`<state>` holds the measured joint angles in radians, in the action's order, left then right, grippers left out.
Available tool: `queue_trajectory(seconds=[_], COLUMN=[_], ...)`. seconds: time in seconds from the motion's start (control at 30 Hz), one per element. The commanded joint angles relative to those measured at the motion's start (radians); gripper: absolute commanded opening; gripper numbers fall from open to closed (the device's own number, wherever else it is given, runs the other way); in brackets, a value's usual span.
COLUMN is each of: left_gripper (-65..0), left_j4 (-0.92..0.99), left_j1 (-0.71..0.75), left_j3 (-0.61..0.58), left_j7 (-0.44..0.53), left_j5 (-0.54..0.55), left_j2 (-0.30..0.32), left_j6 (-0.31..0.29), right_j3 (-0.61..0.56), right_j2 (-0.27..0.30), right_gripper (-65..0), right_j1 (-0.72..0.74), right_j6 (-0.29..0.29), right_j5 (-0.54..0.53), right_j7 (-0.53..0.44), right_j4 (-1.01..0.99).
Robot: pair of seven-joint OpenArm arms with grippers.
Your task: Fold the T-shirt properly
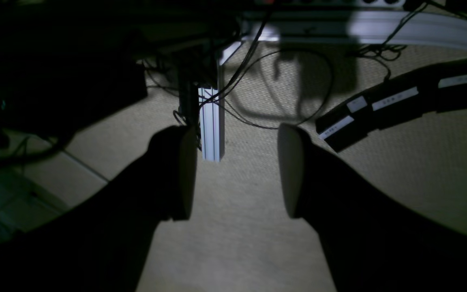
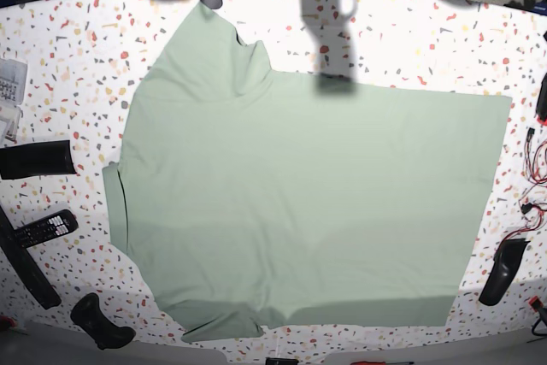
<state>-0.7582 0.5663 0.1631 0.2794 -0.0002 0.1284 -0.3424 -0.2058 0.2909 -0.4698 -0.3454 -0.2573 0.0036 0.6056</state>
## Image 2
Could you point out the black TV remote control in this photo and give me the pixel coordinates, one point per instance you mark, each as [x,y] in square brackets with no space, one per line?
[46,229]

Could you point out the long black bar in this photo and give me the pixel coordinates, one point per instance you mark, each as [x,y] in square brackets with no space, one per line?
[26,268]

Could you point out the light green T-shirt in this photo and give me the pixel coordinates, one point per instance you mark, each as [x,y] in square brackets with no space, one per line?
[250,198]

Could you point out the black curved handle piece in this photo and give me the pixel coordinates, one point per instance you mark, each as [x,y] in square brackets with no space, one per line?
[87,315]

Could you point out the black cylinder tube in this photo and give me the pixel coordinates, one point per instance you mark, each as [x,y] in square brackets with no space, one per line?
[36,159]

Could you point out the black curved shell piece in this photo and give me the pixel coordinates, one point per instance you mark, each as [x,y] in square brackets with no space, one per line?
[507,261]

